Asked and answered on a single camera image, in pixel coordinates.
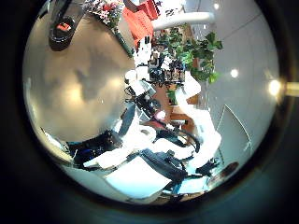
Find white metal frame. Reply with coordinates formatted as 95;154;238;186
217;104;254;157

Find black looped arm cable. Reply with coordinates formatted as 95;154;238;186
155;124;202;154

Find bouquet with green stem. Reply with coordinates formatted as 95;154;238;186
83;0;135;59

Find green leafy plant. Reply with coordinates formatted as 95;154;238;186
155;27;224;85

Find red sofa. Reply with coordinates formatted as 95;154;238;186
121;0;161;48

